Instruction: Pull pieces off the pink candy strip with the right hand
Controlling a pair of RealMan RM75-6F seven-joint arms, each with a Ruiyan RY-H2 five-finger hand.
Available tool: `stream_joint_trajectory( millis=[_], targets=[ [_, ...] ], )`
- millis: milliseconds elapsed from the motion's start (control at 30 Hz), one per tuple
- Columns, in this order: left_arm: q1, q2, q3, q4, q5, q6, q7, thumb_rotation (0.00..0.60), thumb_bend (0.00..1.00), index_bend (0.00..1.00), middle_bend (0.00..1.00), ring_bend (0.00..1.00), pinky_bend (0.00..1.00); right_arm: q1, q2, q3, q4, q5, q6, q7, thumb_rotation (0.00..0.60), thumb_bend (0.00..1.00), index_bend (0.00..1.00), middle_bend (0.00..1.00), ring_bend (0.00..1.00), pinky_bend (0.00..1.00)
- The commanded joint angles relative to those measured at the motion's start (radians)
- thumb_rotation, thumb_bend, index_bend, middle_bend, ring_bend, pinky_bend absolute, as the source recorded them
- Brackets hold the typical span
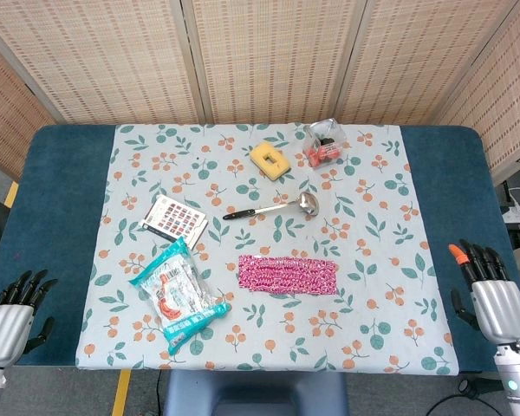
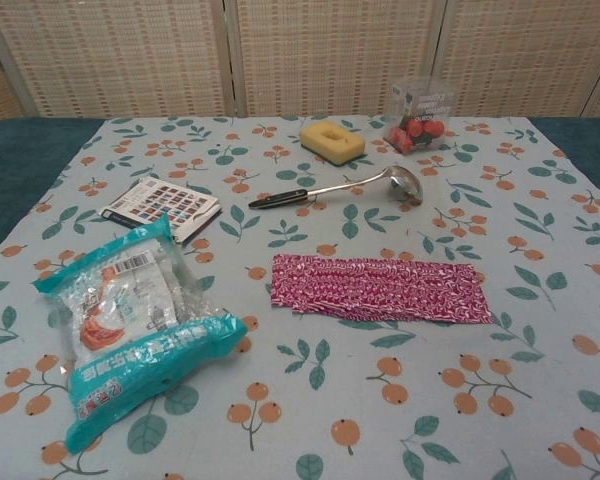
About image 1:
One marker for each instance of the yellow sponge with cutout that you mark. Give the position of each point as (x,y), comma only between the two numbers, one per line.
(269,160)

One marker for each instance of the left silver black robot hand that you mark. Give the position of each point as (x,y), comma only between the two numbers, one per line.
(6,329)

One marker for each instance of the card with colourful stamp grid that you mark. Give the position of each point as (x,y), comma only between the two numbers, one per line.
(175,220)

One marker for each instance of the clear bag with red items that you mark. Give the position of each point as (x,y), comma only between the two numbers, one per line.
(323,145)

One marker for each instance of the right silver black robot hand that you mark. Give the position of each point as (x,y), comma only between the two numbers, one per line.
(500,310)

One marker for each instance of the woven bamboo screen panel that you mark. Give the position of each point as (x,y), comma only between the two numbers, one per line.
(273,60)
(498,104)
(8,112)
(420,60)
(91,60)

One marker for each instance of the teal white snack packet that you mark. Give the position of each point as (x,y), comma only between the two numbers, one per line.
(177,294)

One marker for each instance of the floral leaf fruit tablecloth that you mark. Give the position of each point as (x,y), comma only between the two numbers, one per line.
(268,260)

